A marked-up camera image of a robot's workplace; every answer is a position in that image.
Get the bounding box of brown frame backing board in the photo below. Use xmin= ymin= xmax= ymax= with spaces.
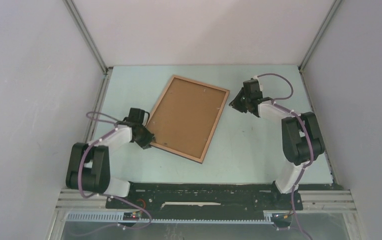
xmin=149 ymin=78 xmax=227 ymax=159

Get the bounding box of wooden picture frame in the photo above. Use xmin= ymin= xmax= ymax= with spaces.
xmin=145 ymin=74 xmax=231 ymax=165

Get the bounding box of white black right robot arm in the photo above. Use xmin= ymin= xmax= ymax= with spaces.
xmin=229 ymin=78 xmax=325 ymax=209

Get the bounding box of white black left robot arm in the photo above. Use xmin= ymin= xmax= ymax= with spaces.
xmin=65 ymin=107 xmax=155 ymax=208

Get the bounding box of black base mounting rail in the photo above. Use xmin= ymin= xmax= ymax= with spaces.
xmin=105 ymin=182 xmax=303 ymax=221

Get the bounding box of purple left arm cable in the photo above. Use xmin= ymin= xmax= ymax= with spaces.
xmin=78 ymin=110 xmax=153 ymax=231

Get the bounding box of aluminium extrusion base frame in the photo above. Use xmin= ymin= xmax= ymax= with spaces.
xmin=47 ymin=184 xmax=366 ymax=240

